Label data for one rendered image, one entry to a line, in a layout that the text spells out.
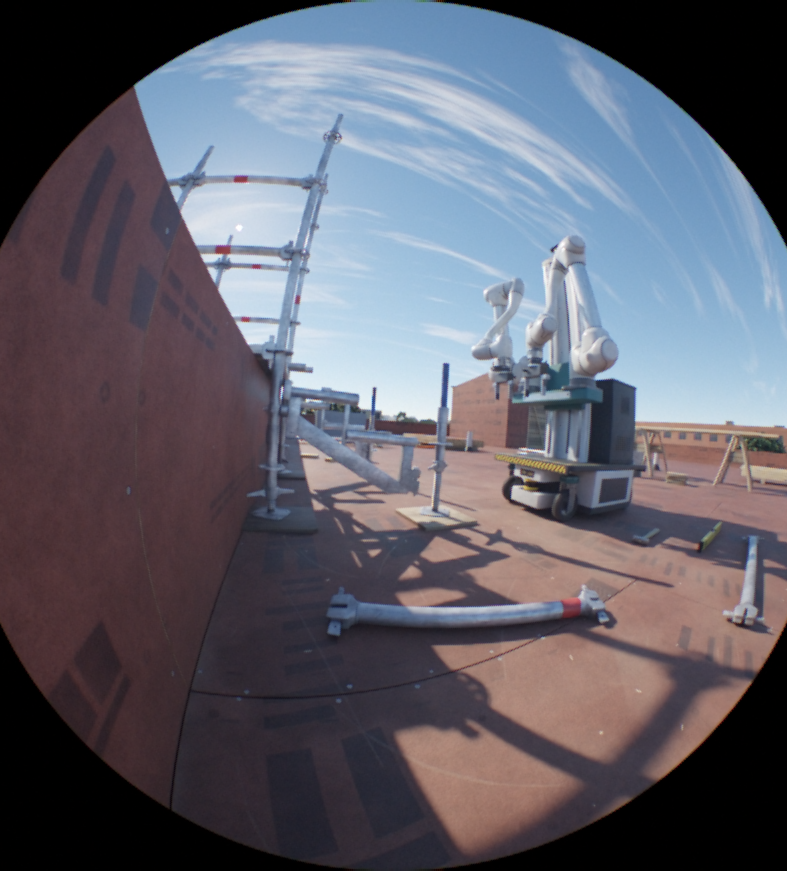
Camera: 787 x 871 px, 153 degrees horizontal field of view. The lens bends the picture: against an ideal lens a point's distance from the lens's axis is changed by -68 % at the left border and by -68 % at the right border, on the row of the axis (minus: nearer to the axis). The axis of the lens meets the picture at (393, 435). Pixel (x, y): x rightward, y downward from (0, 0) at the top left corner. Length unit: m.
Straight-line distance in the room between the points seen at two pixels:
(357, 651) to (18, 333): 0.65
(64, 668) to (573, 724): 0.62
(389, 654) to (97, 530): 0.53
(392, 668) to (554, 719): 0.31
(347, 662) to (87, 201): 0.71
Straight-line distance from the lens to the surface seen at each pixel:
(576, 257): 1.74
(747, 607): 1.08
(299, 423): 1.28
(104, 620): 0.35
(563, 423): 2.04
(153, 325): 0.41
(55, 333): 0.27
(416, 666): 0.61
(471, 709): 0.56
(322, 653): 0.63
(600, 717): 0.62
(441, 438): 1.45
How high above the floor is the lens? 0.44
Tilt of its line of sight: 2 degrees down
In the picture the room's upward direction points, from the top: 4 degrees clockwise
